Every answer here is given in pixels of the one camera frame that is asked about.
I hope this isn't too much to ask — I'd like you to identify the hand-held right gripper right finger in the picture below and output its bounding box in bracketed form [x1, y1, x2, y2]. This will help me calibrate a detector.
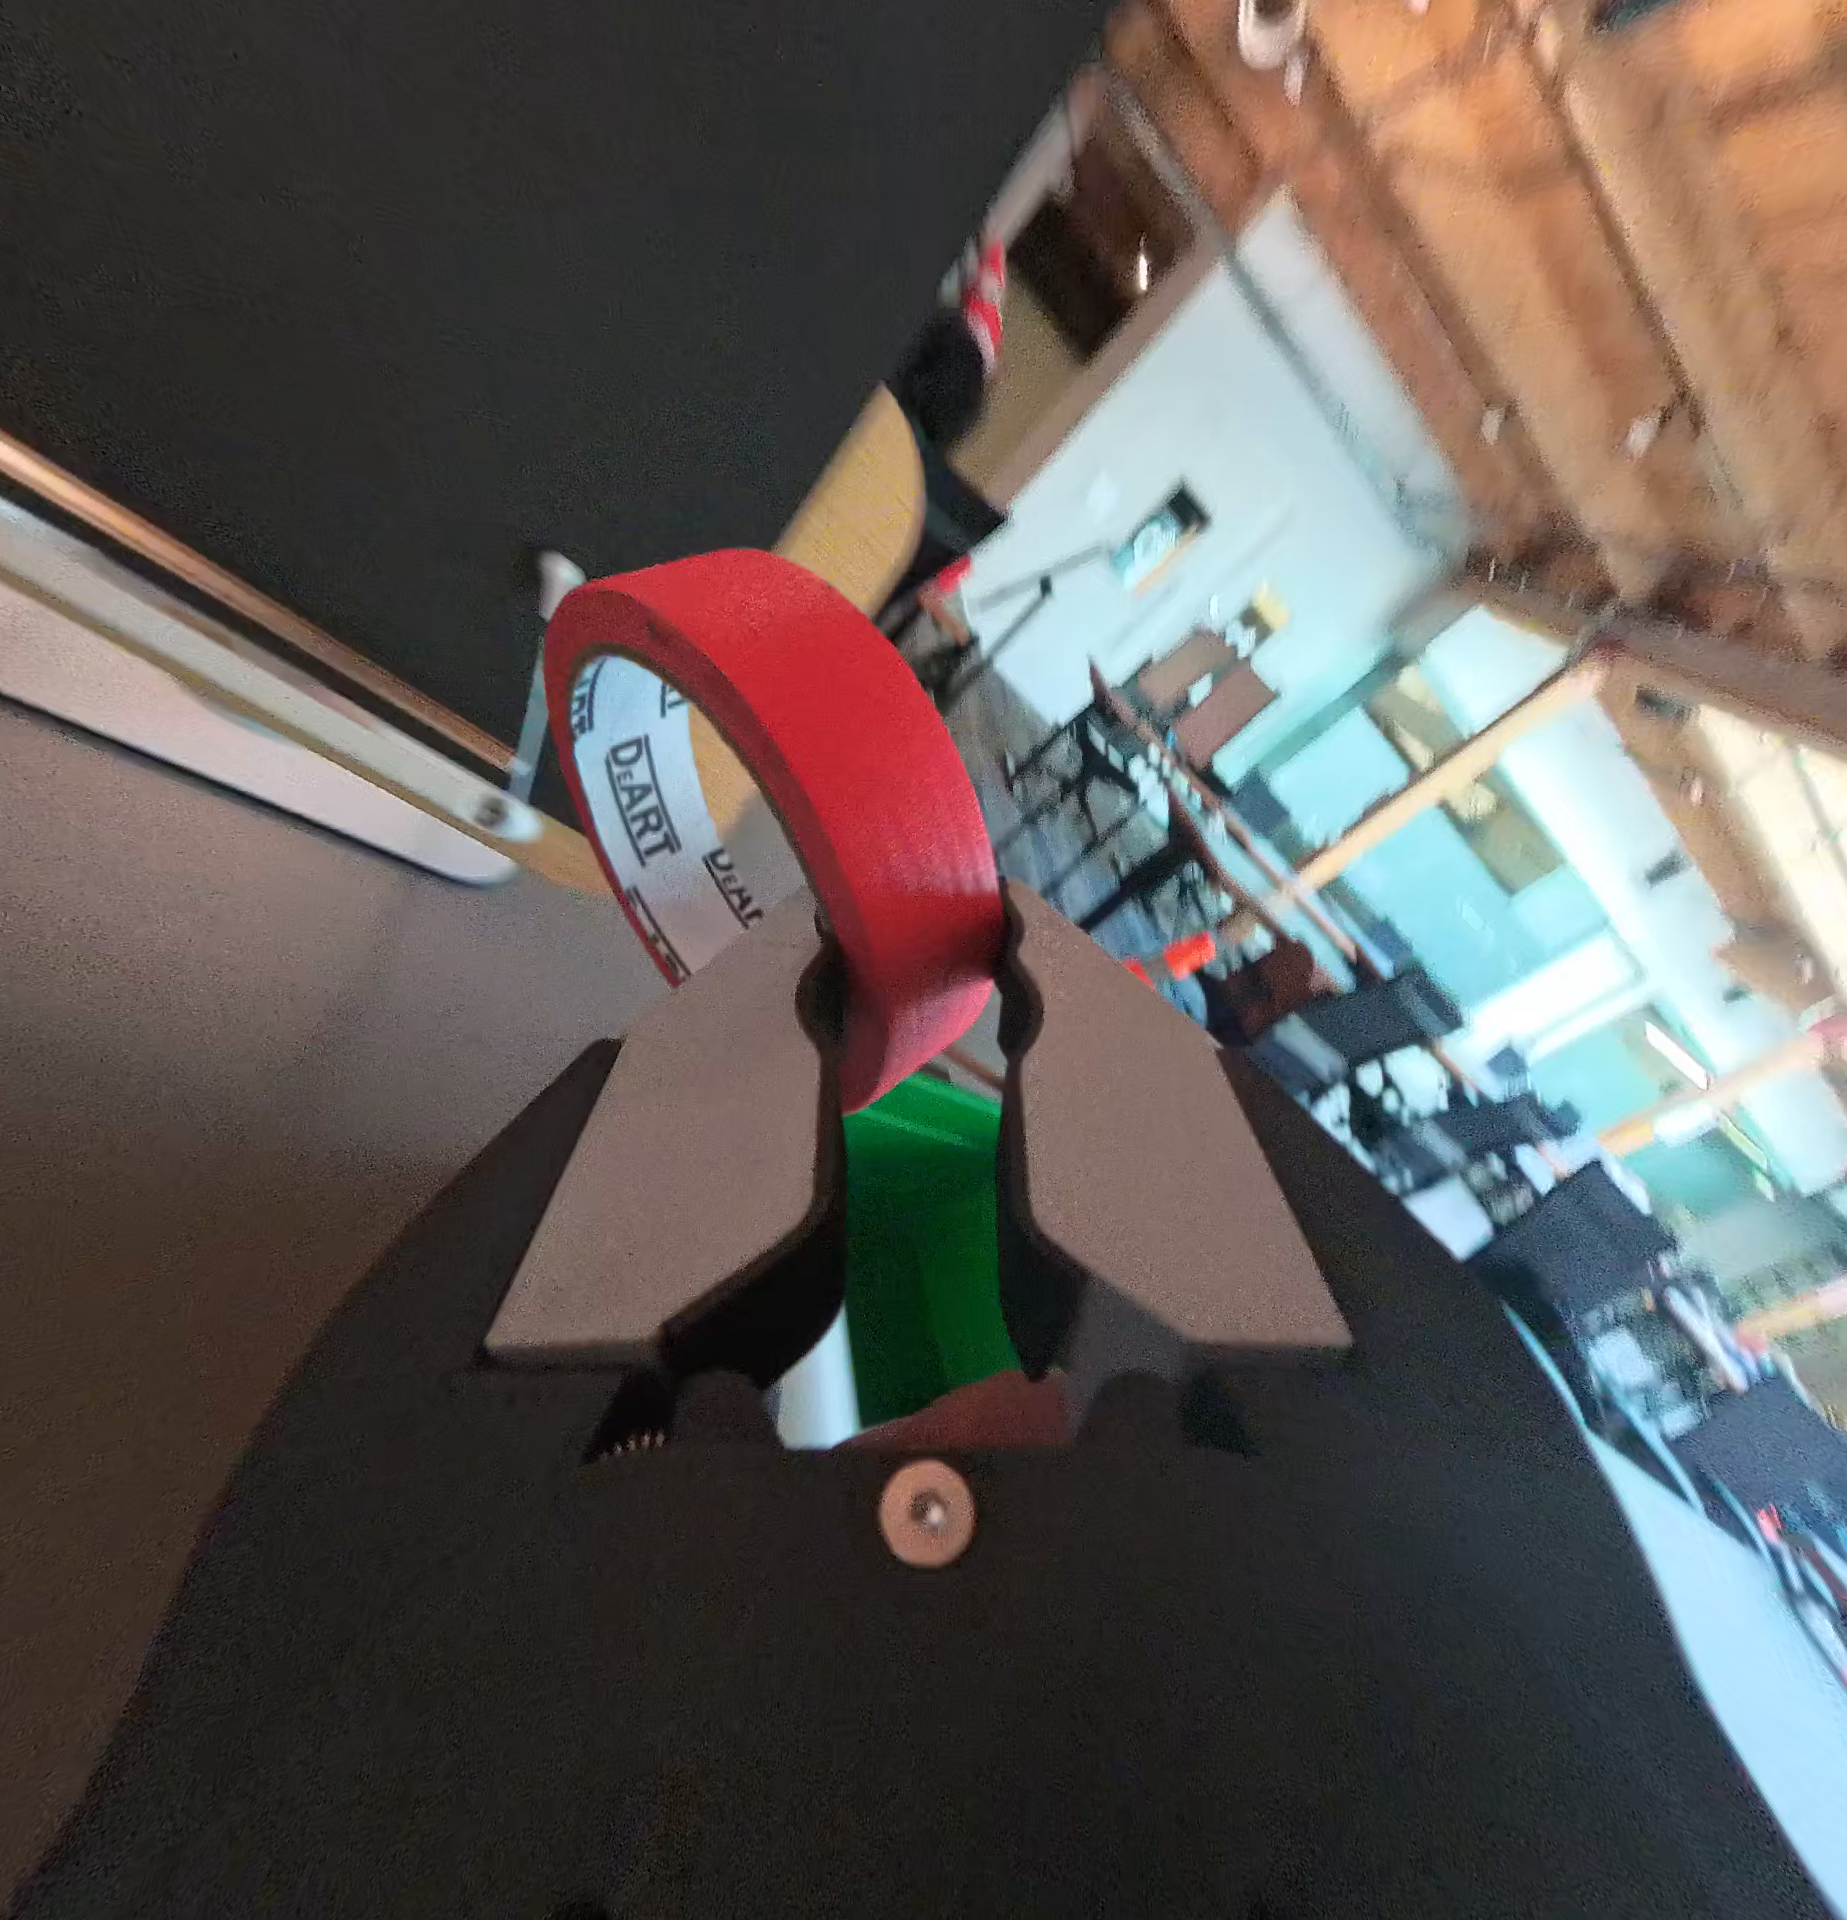
[996, 881, 1356, 1383]

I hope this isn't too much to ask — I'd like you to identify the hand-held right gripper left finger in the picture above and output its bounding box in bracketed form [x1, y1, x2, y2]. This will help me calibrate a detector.
[485, 897, 851, 1391]

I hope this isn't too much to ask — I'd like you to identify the stack of green bins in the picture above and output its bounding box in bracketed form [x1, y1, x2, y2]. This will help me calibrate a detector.
[841, 1072, 1022, 1429]

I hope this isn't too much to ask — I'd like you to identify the red tape roll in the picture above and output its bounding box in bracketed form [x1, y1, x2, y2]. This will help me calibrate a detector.
[541, 546, 1008, 1116]

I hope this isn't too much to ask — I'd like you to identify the silver clamp bar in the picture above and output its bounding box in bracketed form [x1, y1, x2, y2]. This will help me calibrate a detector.
[0, 405, 547, 888]

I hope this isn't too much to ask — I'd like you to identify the black board with wooden edge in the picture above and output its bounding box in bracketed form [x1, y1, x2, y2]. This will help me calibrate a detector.
[0, 0, 1112, 902]

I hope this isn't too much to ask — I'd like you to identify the wire clip with white tip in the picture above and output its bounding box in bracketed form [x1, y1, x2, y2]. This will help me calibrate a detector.
[505, 550, 589, 805]

